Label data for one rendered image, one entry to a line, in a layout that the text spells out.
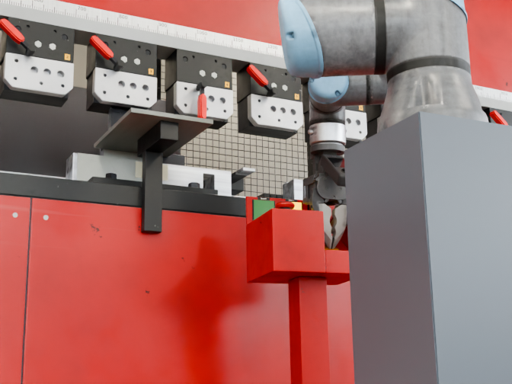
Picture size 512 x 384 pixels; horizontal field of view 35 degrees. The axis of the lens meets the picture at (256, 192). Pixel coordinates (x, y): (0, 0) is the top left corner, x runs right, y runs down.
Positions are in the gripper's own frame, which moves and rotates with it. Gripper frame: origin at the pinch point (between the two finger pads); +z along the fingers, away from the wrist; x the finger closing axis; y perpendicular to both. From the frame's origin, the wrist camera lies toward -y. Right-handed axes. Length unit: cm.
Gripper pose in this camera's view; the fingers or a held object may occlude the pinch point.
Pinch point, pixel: (332, 242)
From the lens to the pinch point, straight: 163.1
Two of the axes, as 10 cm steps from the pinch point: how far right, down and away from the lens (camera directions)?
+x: -9.5, -0.6, -3.1
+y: -3.2, 1.5, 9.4
